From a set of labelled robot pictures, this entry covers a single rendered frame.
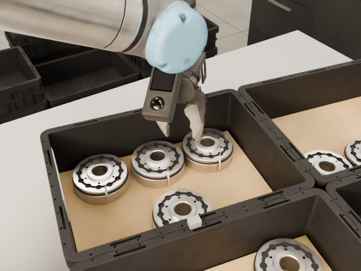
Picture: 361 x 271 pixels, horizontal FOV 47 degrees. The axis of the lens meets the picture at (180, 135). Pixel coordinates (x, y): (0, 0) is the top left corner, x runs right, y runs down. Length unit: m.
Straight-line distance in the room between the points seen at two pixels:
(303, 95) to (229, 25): 2.38
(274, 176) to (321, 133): 0.22
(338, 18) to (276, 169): 1.57
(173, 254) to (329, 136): 0.48
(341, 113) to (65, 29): 0.76
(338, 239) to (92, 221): 0.40
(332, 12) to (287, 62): 0.78
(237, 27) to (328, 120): 2.37
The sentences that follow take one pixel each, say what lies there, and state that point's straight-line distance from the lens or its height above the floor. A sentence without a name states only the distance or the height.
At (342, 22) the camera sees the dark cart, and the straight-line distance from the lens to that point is 2.31.
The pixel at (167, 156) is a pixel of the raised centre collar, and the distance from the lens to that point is 0.80.
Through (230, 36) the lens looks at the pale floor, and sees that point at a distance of 3.18.
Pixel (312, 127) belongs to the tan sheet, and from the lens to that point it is 0.98.
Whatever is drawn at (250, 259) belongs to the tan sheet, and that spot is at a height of 0.83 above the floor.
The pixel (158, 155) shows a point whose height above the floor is 0.85.
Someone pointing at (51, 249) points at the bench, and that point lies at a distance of 0.91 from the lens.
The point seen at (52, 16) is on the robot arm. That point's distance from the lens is 0.39.
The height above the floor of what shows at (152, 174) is 0.86.
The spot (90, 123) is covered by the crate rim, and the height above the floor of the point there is 0.93.
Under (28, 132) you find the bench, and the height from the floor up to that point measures 0.70.
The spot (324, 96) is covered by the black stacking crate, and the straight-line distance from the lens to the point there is 1.04.
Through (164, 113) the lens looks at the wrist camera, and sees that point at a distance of 0.63.
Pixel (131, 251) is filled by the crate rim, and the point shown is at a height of 0.92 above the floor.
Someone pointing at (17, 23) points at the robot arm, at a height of 1.26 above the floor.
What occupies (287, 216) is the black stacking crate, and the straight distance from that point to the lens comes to 0.69.
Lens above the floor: 1.41
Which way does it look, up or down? 40 degrees down
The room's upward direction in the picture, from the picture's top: straight up
